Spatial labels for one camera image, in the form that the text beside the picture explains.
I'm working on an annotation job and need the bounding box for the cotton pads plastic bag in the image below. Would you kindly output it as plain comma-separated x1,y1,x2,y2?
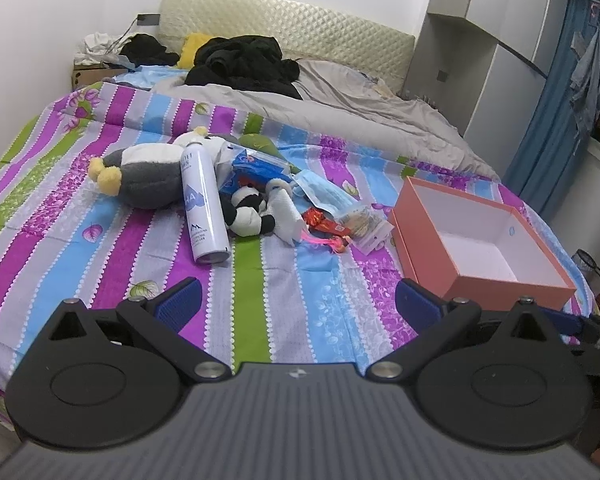
335,204,393,256

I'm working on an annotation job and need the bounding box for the small panda plush toy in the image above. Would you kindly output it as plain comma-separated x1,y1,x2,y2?
220,186,275,237

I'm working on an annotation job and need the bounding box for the blue surgical mask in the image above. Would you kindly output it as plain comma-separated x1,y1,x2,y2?
294,170,358,217

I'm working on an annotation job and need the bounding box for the red foil snack packet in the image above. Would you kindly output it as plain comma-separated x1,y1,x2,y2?
302,207,352,237

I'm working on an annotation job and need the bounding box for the blue tissue pack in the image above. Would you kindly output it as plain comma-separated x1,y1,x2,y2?
215,144,292,195

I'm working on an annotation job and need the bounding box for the glass jar with lid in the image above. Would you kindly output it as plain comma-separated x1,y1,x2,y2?
571,249,600,283

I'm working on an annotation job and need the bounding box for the pink cardboard box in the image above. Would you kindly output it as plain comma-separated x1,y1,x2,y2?
389,178,576,311

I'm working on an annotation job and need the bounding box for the white spray can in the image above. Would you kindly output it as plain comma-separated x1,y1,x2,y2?
181,141,230,264

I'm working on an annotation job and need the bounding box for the striped colourful bed sheet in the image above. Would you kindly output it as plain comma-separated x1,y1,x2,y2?
0,82,595,419

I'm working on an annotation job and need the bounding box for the grey penguin plush toy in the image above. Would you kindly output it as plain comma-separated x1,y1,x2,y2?
87,143,184,210

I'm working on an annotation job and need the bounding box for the blue curtain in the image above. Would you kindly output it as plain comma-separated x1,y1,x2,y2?
504,0,600,221

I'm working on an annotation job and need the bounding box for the green plush stick toy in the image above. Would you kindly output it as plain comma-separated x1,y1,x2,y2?
238,133,300,174

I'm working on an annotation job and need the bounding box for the grey duvet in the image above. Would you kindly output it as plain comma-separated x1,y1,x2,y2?
152,58,498,180

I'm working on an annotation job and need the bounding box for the hanging denim garment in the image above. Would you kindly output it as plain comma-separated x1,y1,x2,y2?
570,27,600,138

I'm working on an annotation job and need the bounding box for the cardboard box bedside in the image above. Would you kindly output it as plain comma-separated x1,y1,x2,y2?
71,65,128,91

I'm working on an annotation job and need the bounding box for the cream quilted headboard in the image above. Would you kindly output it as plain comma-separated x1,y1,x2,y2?
158,0,416,93

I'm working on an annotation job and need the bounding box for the small black clothes heap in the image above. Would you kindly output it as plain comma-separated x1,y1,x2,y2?
120,34,180,66

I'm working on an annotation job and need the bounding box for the grey wardrobe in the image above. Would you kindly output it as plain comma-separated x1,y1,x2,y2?
405,0,567,177

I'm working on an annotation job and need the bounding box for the black clothes pile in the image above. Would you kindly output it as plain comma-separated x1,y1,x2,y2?
184,35,301,100

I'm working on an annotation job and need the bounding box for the white clothes heap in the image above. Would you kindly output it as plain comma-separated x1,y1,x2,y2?
73,32,124,66

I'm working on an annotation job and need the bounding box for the yellow pillow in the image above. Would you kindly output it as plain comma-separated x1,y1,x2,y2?
178,32,212,70

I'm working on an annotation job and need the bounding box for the wall power socket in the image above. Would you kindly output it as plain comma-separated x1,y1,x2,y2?
136,13,160,27

